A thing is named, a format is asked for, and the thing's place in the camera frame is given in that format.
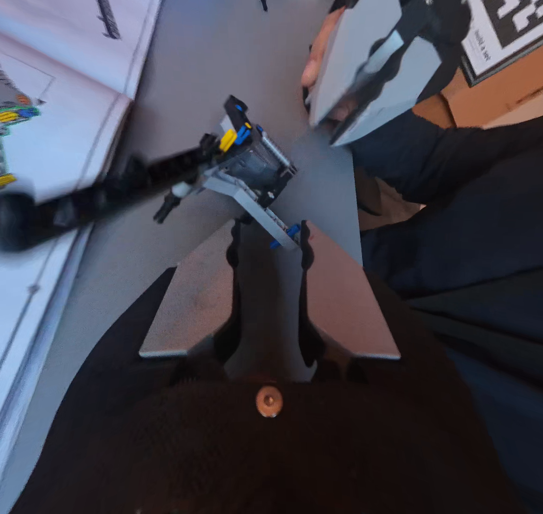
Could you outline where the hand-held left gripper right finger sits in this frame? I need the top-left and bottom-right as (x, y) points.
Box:
(298, 220), (402, 367)

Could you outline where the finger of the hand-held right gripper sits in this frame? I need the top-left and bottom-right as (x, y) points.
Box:
(308, 0), (404, 128)
(330, 38), (443, 147)

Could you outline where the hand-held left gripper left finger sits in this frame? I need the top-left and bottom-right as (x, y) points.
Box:
(139, 220), (243, 364)

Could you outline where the grey and black lego assembly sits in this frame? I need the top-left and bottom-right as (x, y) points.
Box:
(0, 95), (313, 252)

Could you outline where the open lego instruction booklet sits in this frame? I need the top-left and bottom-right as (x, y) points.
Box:
(0, 0), (171, 474)

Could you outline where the person's right hand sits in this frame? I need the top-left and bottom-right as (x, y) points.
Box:
(301, 8), (348, 100)

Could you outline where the brown cardboard box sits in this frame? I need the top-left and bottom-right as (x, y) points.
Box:
(411, 46), (543, 130)

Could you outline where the person's dark clothing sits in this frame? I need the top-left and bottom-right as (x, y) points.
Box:
(360, 153), (543, 514)

